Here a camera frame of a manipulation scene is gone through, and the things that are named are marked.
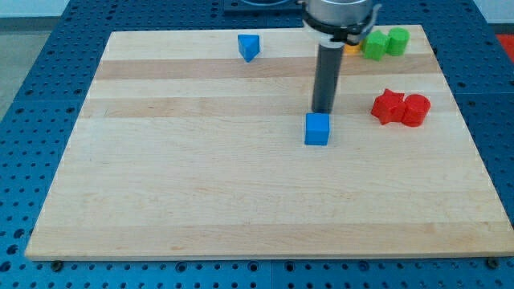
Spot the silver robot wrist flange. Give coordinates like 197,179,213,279
301,0,381,45

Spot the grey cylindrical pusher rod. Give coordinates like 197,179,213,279
311,45,343,114

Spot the blue cube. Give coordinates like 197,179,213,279
304,112,330,145

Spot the wooden board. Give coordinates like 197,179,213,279
25,25,513,261

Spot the yellow block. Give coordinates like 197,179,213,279
344,43,361,55

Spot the green pentagon block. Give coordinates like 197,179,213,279
362,31,390,61

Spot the green cylinder block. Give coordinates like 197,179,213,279
386,27,410,56

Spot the red star block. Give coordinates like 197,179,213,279
371,88,406,124

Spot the blue triangular prism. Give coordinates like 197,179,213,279
238,35,260,63

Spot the red cylinder block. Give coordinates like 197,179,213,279
401,94,431,127

